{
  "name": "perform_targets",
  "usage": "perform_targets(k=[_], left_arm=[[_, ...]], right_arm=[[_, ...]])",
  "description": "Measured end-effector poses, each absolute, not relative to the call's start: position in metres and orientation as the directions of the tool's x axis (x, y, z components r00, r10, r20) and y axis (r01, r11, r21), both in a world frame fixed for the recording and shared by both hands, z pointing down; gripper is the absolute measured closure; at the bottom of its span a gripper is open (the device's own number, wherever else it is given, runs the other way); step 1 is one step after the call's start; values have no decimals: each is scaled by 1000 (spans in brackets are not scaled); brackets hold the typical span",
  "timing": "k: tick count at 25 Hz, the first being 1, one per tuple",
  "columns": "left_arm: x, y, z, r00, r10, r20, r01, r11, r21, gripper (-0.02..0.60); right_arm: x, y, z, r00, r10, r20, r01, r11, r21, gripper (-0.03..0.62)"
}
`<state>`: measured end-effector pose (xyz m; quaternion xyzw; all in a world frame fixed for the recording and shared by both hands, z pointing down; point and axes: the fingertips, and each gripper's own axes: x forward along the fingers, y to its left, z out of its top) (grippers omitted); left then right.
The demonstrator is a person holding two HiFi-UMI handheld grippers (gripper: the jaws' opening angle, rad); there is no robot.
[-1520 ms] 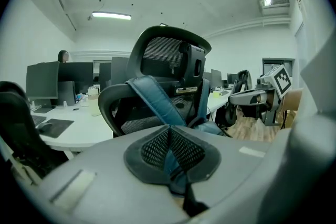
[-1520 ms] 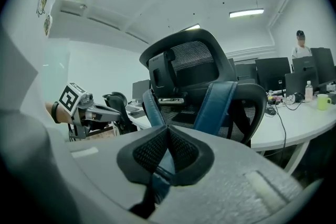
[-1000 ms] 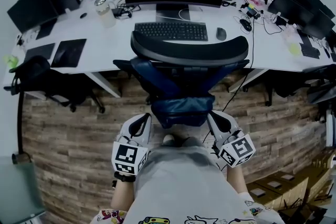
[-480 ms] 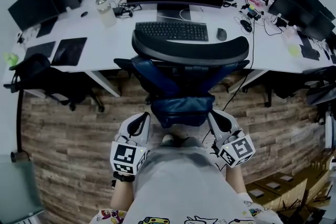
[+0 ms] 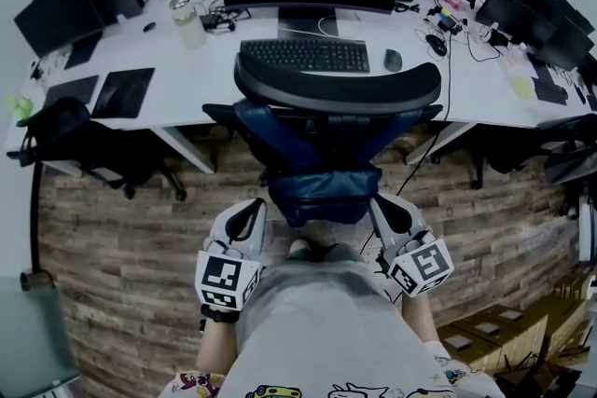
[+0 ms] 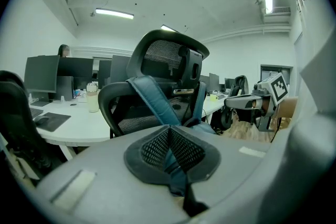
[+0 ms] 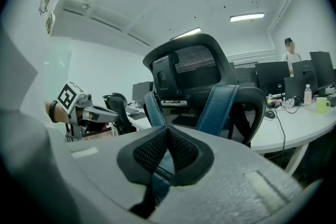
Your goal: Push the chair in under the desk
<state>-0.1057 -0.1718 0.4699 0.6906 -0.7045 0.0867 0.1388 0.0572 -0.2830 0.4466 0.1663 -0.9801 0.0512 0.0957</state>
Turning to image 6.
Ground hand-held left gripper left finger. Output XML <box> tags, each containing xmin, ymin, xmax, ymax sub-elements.
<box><xmin>123</xmin><ymin>124</ymin><xmax>172</xmax><ymax>185</ymax></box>

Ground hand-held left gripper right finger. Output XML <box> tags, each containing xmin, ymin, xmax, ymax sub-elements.
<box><xmin>170</xmin><ymin>125</ymin><xmax>222</xmax><ymax>184</ymax></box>

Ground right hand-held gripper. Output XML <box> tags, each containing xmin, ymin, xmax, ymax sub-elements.
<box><xmin>224</xmin><ymin>72</ymin><xmax>290</xmax><ymax>132</ymax></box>

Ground black mesh office chair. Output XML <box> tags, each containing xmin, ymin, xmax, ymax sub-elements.
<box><xmin>98</xmin><ymin>29</ymin><xmax>211</xmax><ymax>140</ymax></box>

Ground person's right forearm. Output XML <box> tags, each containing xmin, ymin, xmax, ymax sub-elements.
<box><xmin>275</xmin><ymin>96</ymin><xmax>299</xmax><ymax>119</ymax></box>

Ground black white office chair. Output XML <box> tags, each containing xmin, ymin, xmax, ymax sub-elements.
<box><xmin>219</xmin><ymin>74</ymin><xmax>249</xmax><ymax>130</ymax></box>

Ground white desk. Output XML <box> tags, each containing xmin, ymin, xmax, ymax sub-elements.
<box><xmin>28</xmin><ymin>93</ymin><xmax>228</xmax><ymax>161</ymax></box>

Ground dark framed window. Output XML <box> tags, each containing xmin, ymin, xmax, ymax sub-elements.
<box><xmin>260</xmin><ymin>64</ymin><xmax>293</xmax><ymax>87</ymax></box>

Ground black computer monitor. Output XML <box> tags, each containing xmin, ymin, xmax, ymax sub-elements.
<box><xmin>97</xmin><ymin>59</ymin><xmax>112</xmax><ymax>89</ymax></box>
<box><xmin>199</xmin><ymin>73</ymin><xmax>221</xmax><ymax>94</ymax></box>
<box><xmin>224</xmin><ymin>77</ymin><xmax>236</xmax><ymax>90</ymax></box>
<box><xmin>24</xmin><ymin>55</ymin><xmax>61</xmax><ymax>108</ymax></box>
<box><xmin>109</xmin><ymin>55</ymin><xmax>131</xmax><ymax>84</ymax></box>
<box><xmin>55</xmin><ymin>57</ymin><xmax>95</xmax><ymax>102</ymax></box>

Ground white printed shirt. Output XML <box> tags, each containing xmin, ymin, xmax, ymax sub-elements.
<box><xmin>283</xmin><ymin>0</ymin><xmax>336</xmax><ymax>129</ymax></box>

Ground blue backpack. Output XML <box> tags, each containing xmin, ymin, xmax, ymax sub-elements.
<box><xmin>127</xmin><ymin>75</ymin><xmax>217</xmax><ymax>135</ymax></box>

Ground ceiling air conditioner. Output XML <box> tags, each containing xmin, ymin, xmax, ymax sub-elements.
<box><xmin>263</xmin><ymin>0</ymin><xmax>293</xmax><ymax>25</ymax></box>

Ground cream water bottle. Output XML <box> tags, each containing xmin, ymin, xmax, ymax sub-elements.
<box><xmin>86</xmin><ymin>82</ymin><xmax>100</xmax><ymax>113</ymax></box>

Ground dark mouse pad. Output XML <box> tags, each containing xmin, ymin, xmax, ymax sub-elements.
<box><xmin>36</xmin><ymin>112</ymin><xmax>72</xmax><ymax>133</ymax></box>

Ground black computer mouse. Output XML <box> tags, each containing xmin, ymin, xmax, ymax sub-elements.
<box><xmin>34</xmin><ymin>115</ymin><xmax>50</xmax><ymax>125</ymax></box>

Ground black keyboard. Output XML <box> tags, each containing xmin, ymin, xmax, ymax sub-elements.
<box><xmin>29</xmin><ymin>107</ymin><xmax>44</xmax><ymax>119</ymax></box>

